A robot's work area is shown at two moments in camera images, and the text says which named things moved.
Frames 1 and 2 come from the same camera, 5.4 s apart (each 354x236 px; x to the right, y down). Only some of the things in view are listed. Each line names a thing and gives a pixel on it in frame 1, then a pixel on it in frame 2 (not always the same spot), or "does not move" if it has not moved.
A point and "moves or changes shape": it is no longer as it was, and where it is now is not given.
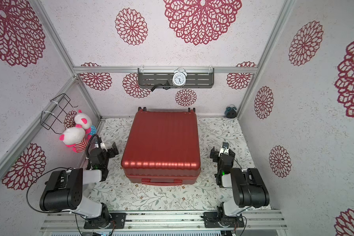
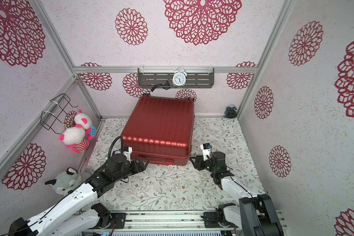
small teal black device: x=230 y=111 does not move
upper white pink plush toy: x=82 y=120 does not move
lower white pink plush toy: x=74 y=137 does not move
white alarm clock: x=179 y=77 does not move
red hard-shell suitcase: x=162 y=148 moves or changes shape
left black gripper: x=110 y=151 to x=140 y=164
